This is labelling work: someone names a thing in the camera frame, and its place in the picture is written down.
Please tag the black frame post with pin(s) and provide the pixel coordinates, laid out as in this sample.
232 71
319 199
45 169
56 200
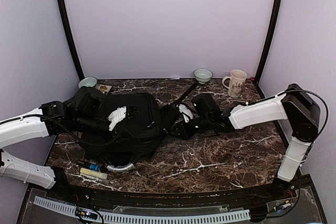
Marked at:
268 41
70 39

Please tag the white mug with print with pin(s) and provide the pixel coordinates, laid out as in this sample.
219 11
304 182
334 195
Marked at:
234 82

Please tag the celadon bowl on tile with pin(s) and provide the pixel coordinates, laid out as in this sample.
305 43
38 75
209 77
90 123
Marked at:
88 82

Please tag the yellow highlighter pen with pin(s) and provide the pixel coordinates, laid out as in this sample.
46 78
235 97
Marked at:
93 173

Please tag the black student bag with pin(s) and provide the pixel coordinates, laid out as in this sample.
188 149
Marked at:
140 137

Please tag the small circuit board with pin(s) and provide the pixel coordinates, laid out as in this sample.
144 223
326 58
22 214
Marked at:
85 214

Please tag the right black frame post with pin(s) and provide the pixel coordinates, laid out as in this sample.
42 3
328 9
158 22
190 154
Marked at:
268 41

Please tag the black front table rail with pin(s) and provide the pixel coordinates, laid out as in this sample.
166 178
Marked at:
99 195

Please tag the black and blue marker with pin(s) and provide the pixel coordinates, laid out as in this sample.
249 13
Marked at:
88 165

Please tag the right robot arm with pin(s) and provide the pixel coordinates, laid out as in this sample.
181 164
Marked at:
294 105

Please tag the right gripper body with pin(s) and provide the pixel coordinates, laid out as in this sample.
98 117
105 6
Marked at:
188 133

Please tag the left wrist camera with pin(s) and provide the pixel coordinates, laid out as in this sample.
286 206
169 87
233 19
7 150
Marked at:
87 100

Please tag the left black frame post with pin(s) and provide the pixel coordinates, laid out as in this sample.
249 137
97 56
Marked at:
70 39

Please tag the celadon bowl at back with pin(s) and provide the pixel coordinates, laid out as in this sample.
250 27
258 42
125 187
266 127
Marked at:
202 75

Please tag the clear pen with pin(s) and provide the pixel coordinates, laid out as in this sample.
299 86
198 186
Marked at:
95 180

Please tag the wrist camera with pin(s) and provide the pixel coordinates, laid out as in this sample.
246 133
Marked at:
87 100
205 106

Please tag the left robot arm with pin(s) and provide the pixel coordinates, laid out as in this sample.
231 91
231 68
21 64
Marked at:
51 120

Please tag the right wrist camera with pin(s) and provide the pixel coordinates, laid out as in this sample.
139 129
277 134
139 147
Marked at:
205 106

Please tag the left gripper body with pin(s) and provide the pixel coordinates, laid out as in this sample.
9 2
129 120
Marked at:
128 114

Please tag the white cable duct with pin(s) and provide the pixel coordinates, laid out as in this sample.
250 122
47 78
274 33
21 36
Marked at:
142 215

